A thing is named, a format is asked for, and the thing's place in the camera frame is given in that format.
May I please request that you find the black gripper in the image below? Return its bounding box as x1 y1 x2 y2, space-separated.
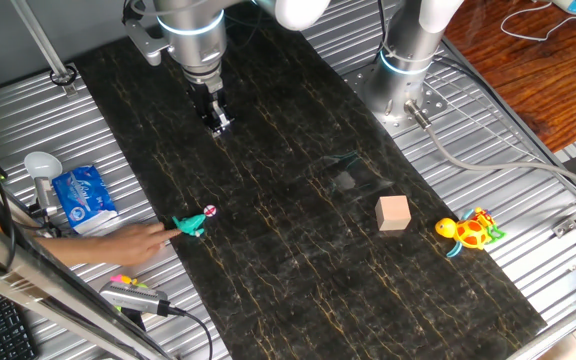
186 82 235 139

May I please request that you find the green dolphin toy with ball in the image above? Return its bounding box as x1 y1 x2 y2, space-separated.
171 203 218 239

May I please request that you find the person's bare forearm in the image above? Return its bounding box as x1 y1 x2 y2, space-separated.
35 234 99 269

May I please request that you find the person's bare hand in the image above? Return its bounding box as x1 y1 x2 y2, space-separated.
90 222 182 268

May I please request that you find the blue tissue pack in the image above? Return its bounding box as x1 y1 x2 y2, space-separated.
51 164 119 236

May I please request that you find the black marble pattern mat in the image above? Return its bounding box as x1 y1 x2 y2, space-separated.
74 19 548 360

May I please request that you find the white plastic ladle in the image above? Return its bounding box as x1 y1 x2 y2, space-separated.
23 151 63 217

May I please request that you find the metal stand pole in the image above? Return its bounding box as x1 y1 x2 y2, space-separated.
10 0 79 99

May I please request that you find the wooden cube block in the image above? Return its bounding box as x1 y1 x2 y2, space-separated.
374 194 413 232

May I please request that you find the yellow orange turtle toy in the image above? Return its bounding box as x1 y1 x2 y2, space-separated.
434 206 507 259

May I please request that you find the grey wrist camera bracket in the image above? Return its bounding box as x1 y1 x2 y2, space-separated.
122 14 172 67

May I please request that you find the black base cable bundle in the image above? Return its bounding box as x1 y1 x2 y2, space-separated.
376 0 390 54

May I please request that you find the grey camera on mount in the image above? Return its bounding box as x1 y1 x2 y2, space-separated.
99 280 172 331

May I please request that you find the black camera cable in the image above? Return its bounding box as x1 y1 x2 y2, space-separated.
167 306 215 360

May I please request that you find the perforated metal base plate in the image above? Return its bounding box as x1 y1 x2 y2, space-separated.
342 59 449 137

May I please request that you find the aluminium frame beam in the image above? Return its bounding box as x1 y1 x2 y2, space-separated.
0 207 175 360

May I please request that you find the grey conduit cable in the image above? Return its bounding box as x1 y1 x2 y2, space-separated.
403 99 576 199

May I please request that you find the white thin cable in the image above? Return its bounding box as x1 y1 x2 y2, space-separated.
499 1 576 43

